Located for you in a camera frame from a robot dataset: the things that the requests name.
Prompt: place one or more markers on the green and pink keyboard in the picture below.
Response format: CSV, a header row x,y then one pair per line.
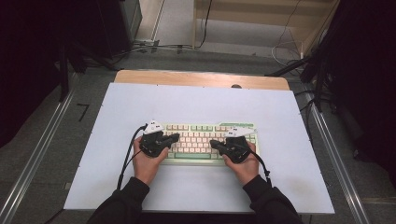
x,y
194,141

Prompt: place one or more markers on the light wooden shelf unit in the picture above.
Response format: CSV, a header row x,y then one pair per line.
x,y
249,12

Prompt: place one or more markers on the person's dark clothing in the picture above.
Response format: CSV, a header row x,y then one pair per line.
x,y
199,218

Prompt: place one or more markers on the black cabinet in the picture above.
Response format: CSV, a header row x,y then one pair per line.
x,y
120,25

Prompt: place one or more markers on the white board table cover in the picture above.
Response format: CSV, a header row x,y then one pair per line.
x,y
199,102

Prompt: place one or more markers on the metal floor rail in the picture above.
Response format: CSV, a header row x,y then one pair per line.
x,y
34,161
339,168

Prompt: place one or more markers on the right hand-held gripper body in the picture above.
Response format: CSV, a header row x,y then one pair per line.
x,y
236,151

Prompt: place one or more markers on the dark curtain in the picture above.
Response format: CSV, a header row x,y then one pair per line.
x,y
367,77
34,62

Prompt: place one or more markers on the wooden table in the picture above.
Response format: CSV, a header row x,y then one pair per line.
x,y
174,77

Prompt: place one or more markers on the person's left hand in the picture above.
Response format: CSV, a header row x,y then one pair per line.
x,y
148,169

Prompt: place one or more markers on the person's right hand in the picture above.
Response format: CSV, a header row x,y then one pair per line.
x,y
247,169

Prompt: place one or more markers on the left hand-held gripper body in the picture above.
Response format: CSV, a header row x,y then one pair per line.
x,y
152,144

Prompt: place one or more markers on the dark round table grommet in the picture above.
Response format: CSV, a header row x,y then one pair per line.
x,y
236,86

